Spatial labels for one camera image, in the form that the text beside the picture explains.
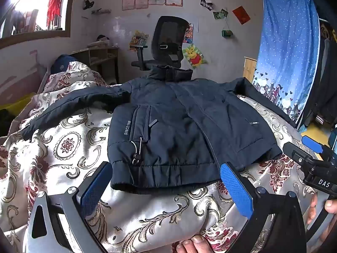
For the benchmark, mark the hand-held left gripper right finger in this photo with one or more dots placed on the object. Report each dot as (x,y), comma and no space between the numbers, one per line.
(237,189)

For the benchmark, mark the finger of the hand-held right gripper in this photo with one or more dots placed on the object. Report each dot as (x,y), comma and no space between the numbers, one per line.
(297,154)
(312,143)

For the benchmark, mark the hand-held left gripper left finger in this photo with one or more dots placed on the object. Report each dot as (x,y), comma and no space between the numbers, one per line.
(96,187)

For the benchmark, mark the dark navy padded jacket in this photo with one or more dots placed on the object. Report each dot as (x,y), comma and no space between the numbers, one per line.
(171,126)

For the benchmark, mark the person's right hand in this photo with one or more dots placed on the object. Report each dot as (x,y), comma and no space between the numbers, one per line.
(312,208)

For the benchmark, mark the person's left hand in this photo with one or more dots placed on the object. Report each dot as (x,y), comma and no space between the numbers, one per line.
(193,245)

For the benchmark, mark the floral satin quilt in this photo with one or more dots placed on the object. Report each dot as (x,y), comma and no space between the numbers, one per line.
(65,147)

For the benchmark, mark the light wooden board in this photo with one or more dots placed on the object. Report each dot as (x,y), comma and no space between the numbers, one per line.
(249,68)

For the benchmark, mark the blue dotted printed curtain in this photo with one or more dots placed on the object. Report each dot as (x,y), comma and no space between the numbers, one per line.
(287,47)

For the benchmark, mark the yellow cloth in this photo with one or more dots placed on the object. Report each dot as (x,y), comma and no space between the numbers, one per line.
(13,108)

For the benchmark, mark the blue pillow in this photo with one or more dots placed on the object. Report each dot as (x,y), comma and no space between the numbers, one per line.
(63,63)

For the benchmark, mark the wooden desk shelf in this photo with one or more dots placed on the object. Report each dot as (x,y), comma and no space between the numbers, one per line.
(100,55)

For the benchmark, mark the yellow cartoon bear sticker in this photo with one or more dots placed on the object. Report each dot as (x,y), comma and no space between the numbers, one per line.
(194,56)

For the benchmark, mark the red envelope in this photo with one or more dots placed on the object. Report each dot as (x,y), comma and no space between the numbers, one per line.
(241,14)

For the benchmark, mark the dark bundle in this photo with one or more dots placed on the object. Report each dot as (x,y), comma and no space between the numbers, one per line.
(102,38)

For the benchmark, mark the black mesh office chair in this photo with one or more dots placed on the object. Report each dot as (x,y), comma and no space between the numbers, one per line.
(168,37)

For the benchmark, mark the red hanging cloth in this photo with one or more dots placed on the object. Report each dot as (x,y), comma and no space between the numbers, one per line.
(54,4)

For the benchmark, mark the wooden framed window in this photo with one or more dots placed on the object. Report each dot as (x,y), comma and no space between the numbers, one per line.
(29,5)

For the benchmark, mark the green hanging wall pouch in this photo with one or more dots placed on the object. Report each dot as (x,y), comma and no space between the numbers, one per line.
(226,33)

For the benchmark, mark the colourful cartoon wall sticker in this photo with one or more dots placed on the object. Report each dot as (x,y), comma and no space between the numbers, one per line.
(138,39)

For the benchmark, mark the green wall photos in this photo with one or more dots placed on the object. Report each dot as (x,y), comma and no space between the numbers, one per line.
(220,13)

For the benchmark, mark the cartoon figure wall poster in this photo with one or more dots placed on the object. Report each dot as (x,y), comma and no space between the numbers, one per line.
(189,33)

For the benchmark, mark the black and white wall photos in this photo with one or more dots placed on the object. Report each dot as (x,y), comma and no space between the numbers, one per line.
(206,4)

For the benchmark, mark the small wall rack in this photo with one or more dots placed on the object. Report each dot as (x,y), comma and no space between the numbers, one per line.
(101,11)

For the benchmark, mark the black wall hook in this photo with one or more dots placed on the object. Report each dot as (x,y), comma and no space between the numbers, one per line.
(88,4)

